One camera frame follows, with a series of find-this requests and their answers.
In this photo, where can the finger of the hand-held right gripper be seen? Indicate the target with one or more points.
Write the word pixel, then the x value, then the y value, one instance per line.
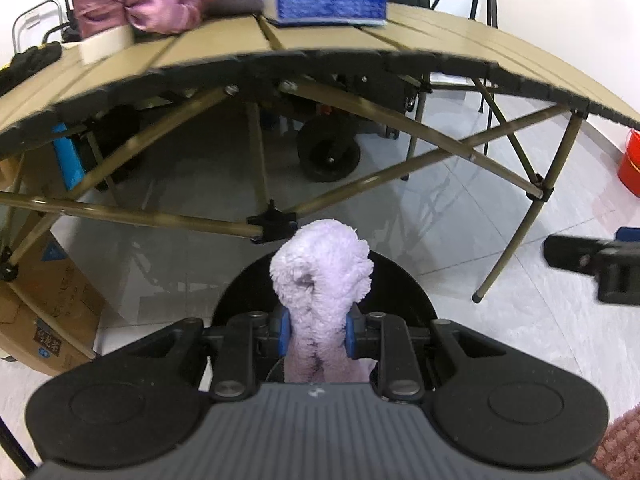
pixel 570 255
pixel 629 235

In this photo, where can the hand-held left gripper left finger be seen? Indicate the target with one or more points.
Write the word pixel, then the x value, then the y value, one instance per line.
pixel 284 332

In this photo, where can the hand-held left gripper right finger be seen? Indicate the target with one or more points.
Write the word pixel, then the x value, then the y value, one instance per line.
pixel 350 335

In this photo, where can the lavender fluffy towel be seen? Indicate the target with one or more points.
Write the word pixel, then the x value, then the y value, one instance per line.
pixel 320 280

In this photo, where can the black round trash bin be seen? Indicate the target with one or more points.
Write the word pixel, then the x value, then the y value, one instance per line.
pixel 400 290

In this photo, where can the red plastic bucket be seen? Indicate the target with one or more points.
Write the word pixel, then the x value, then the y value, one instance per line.
pixel 631 165

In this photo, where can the black folding wagon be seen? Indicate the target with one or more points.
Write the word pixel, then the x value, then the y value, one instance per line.
pixel 327 152

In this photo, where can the pink fluffy rug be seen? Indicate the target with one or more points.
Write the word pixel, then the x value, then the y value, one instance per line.
pixel 625 445

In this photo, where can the printed cardboard box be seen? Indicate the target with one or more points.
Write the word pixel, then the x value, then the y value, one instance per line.
pixel 55 290

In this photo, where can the folding slatted camping table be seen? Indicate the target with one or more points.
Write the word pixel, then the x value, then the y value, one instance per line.
pixel 450 35

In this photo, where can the blue box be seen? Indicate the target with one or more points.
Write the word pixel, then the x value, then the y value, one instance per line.
pixel 67 155

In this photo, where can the blue plastic packet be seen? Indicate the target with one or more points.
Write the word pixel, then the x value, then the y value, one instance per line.
pixel 325 5

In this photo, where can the pink satin cloth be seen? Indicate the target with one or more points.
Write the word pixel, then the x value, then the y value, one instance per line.
pixel 150 5

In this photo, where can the white folding cart frame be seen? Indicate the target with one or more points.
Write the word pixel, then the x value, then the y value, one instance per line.
pixel 20 22

